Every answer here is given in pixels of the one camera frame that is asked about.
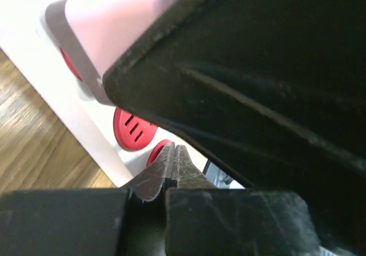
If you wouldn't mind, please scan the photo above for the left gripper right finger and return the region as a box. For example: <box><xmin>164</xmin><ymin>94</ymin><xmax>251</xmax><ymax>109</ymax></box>
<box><xmin>103</xmin><ymin>0</ymin><xmax>365</xmax><ymax>250</ymax></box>

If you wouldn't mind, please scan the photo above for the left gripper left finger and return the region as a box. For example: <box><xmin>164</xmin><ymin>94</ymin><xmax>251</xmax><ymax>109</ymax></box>
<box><xmin>123</xmin><ymin>142</ymin><xmax>215</xmax><ymax>202</ymax></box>

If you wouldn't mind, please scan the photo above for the white power strip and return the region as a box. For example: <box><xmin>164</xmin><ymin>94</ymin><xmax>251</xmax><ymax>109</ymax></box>
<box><xmin>0</xmin><ymin>0</ymin><xmax>246</xmax><ymax>190</ymax></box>

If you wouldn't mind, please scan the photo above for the pink plug adapter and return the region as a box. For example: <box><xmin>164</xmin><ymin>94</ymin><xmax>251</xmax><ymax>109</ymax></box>
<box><xmin>44</xmin><ymin>0</ymin><xmax>176</xmax><ymax>105</ymax></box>

